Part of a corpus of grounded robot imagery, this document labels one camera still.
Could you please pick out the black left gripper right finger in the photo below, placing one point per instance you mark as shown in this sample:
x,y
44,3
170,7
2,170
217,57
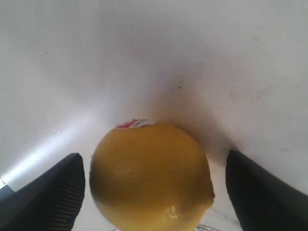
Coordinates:
x,y
261,201

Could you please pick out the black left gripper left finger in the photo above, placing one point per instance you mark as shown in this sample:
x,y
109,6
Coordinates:
x,y
51,202

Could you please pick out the yellow lemon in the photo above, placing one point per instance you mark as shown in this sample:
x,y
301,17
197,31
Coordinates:
x,y
150,176

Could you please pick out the metal wire mesh basket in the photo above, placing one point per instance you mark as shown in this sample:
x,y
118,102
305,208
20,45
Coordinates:
x,y
203,227

